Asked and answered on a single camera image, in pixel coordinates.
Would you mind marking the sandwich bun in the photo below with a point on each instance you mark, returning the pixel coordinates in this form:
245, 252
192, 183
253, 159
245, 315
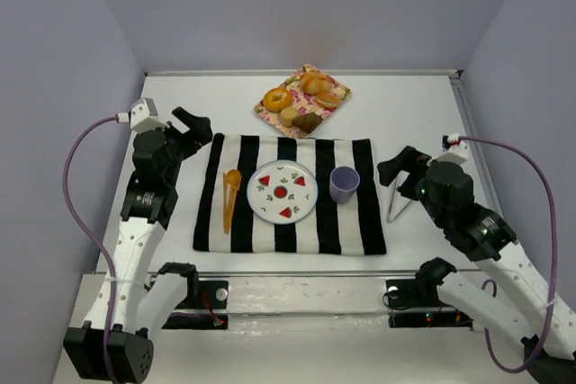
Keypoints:
328, 100

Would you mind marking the metal tongs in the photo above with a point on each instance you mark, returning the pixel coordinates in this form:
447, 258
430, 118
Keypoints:
397, 203

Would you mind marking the orange plastic spoon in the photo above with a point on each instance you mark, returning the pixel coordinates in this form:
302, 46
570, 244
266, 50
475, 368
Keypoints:
234, 192

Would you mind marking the floral serving tray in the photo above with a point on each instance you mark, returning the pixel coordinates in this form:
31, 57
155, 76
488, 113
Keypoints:
304, 103

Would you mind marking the knotted bread roll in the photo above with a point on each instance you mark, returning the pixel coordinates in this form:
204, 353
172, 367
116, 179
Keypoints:
313, 82

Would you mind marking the lilac plastic cup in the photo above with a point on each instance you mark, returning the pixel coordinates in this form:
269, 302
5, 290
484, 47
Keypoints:
343, 182

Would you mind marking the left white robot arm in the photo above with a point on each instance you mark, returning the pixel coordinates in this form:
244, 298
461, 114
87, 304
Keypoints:
115, 342

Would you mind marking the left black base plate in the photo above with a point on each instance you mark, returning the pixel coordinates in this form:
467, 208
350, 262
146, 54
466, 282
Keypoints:
206, 311

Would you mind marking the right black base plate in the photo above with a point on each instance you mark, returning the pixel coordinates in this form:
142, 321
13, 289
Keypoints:
412, 304

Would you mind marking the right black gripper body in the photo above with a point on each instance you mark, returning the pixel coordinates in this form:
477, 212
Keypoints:
409, 165

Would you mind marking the brown chocolate bread slice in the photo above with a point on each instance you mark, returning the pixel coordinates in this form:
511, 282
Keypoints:
307, 122

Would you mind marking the white watermelon pattern plate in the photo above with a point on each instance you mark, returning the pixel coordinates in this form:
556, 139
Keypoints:
282, 192

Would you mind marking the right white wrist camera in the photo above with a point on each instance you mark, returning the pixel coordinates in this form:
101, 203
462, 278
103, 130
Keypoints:
454, 150

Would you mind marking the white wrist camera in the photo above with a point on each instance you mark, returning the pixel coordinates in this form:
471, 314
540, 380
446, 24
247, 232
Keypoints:
454, 150
144, 116

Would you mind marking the golden bagel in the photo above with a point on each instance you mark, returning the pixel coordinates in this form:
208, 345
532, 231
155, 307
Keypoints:
277, 99

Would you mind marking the black white striped cloth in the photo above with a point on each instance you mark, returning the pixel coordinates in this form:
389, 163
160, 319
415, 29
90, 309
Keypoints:
354, 228

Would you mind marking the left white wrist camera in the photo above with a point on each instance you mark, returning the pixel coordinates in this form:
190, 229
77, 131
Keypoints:
144, 116

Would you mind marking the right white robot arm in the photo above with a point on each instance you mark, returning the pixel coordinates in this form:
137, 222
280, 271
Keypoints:
536, 322

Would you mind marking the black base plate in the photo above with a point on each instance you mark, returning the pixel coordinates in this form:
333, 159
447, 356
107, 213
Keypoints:
412, 304
206, 311

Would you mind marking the small round muffin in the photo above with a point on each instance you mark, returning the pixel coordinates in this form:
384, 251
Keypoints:
287, 115

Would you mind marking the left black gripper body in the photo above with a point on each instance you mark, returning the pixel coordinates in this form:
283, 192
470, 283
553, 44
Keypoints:
183, 133

